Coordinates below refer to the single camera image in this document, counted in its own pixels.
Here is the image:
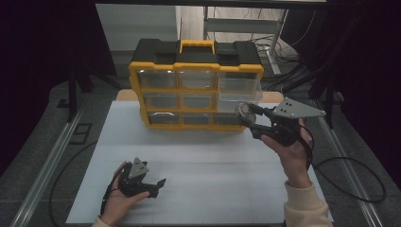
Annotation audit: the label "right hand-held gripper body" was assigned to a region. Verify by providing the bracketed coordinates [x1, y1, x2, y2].
[267, 97, 327, 148]

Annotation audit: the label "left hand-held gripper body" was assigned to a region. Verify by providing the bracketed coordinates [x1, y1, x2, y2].
[119, 157, 159, 199]

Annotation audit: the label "clear plastic drawer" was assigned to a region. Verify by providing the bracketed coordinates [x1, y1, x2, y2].
[217, 72, 264, 114]

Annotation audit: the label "yellow black drawer organizer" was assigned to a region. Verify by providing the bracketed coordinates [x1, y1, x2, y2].
[128, 38, 265, 132]

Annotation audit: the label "person's left hand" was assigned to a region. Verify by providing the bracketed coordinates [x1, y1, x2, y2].
[99, 161, 151, 227]

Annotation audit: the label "person's right hand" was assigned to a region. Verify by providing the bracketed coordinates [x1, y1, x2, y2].
[260, 118, 314, 189]

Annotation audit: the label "black metal stand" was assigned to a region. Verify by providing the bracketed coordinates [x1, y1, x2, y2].
[323, 84, 336, 129]
[56, 62, 78, 123]

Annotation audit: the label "wooden table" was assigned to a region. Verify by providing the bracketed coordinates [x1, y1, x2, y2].
[115, 89, 287, 104]

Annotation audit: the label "dark curtain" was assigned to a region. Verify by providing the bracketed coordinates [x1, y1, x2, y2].
[283, 0, 401, 183]
[0, 0, 117, 178]

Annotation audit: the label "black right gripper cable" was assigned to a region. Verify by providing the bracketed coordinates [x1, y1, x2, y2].
[299, 124, 316, 173]

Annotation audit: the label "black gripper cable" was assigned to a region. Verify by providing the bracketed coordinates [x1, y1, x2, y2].
[99, 161, 129, 217]
[299, 124, 316, 173]

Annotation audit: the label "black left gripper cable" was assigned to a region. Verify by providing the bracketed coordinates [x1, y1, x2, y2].
[99, 161, 129, 217]

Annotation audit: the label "aluminium floor rail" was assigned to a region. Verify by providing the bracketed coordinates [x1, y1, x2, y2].
[311, 99, 386, 227]
[9, 102, 88, 227]

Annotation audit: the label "bundle of black floor cables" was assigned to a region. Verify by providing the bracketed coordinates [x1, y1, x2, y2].
[252, 34, 304, 93]

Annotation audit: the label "looped black floor cable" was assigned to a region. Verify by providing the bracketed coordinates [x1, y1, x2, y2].
[315, 156, 386, 203]

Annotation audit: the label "grey metal desk frame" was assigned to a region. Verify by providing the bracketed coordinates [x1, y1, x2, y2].
[202, 6, 289, 76]

